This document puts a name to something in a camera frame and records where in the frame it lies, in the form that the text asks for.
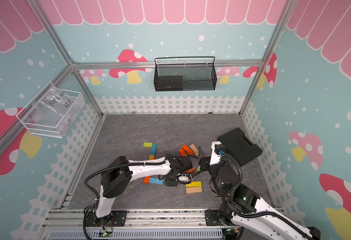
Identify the black plastic tool case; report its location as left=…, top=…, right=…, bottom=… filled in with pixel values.
left=217, top=128, right=262, bottom=167

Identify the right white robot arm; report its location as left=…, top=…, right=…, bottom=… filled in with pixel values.
left=202, top=141, right=321, bottom=240

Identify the blue long block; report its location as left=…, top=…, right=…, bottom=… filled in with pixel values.
left=149, top=177, right=164, bottom=185

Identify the teal long block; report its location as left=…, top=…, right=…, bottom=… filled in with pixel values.
left=151, top=144, right=157, bottom=156

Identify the green circuit board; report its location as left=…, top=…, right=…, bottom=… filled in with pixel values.
left=99, top=230, right=113, bottom=238

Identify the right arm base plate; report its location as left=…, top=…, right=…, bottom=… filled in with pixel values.
left=204, top=209, right=232, bottom=226

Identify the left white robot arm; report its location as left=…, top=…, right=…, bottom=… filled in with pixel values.
left=84, top=153, right=198, bottom=226

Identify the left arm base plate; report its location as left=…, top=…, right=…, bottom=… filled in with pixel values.
left=84, top=211, right=128, bottom=227

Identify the tan flat block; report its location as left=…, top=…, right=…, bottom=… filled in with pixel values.
left=186, top=187, right=202, bottom=194

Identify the tan long block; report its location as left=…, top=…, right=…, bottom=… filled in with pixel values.
left=189, top=144, right=199, bottom=157

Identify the clear plastic wall bin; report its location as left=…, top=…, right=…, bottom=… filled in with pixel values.
left=16, top=83, right=85, bottom=139

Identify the black box in basket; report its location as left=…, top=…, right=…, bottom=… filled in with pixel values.
left=154, top=76, right=183, bottom=92

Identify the lime green small block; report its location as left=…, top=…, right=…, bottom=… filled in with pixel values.
left=143, top=142, right=153, bottom=148

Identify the orange long block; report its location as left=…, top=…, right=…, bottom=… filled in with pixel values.
left=143, top=177, right=151, bottom=184

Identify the yellow-green flat block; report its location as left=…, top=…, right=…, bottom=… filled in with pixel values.
left=186, top=181, right=202, bottom=188

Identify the black wire mesh basket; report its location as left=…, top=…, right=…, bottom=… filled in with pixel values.
left=154, top=56, right=217, bottom=91

